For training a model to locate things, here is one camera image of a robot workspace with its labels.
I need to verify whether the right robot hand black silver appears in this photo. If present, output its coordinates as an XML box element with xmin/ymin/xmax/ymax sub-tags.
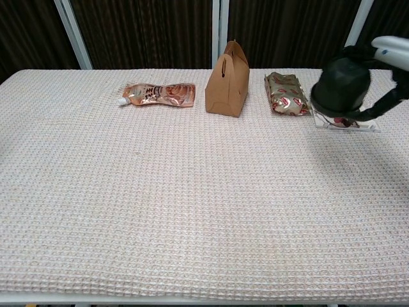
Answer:
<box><xmin>340</xmin><ymin>35</ymin><xmax>409</xmax><ymax>122</ymax></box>

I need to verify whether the black dice cup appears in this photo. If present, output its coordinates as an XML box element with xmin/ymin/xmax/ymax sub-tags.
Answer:
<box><xmin>314</xmin><ymin>57</ymin><xmax>371</xmax><ymax>111</ymax></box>

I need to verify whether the black round dice tray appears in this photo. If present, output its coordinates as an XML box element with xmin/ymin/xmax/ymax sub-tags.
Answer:
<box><xmin>309</xmin><ymin>84</ymin><xmax>365</xmax><ymax>118</ymax></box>

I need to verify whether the dark brown ribbed backdrop panel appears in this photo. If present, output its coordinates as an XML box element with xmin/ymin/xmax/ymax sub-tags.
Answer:
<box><xmin>0</xmin><ymin>0</ymin><xmax>81</xmax><ymax>84</ymax></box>
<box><xmin>227</xmin><ymin>0</ymin><xmax>364</xmax><ymax>70</ymax></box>
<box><xmin>70</xmin><ymin>0</ymin><xmax>214</xmax><ymax>70</ymax></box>
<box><xmin>357</xmin><ymin>0</ymin><xmax>409</xmax><ymax>70</ymax></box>

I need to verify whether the clear white acrylic tray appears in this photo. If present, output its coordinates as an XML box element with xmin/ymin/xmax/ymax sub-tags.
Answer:
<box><xmin>311</xmin><ymin>101</ymin><xmax>383</xmax><ymax>134</ymax></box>

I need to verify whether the dark purple grape bunch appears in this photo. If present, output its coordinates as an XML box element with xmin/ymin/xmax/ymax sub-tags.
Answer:
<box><xmin>314</xmin><ymin>111</ymin><xmax>361</xmax><ymax>129</ymax></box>

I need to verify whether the gold foil snack packet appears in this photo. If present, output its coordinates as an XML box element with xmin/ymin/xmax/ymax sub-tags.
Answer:
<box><xmin>264</xmin><ymin>72</ymin><xmax>311</xmax><ymax>116</ymax></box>

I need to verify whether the brown kraft paper gable box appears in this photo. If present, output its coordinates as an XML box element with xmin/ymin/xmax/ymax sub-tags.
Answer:
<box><xmin>204</xmin><ymin>40</ymin><xmax>251</xmax><ymax>119</ymax></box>

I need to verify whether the orange spouted drink pouch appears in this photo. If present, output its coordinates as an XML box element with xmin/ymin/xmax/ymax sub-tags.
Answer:
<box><xmin>116</xmin><ymin>82</ymin><xmax>196</xmax><ymax>109</ymax></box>

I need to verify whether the beige waffle-weave tablecloth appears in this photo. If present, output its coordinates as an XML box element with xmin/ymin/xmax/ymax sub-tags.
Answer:
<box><xmin>0</xmin><ymin>68</ymin><xmax>409</xmax><ymax>299</ymax></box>

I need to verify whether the white metal frame post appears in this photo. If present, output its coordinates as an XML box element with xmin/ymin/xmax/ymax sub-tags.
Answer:
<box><xmin>344</xmin><ymin>0</ymin><xmax>374</xmax><ymax>49</ymax></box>
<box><xmin>212</xmin><ymin>0</ymin><xmax>230</xmax><ymax>70</ymax></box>
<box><xmin>53</xmin><ymin>0</ymin><xmax>94</xmax><ymax>70</ymax></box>

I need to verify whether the white table frame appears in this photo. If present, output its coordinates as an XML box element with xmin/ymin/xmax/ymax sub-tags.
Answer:
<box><xmin>0</xmin><ymin>292</ymin><xmax>409</xmax><ymax>307</ymax></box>

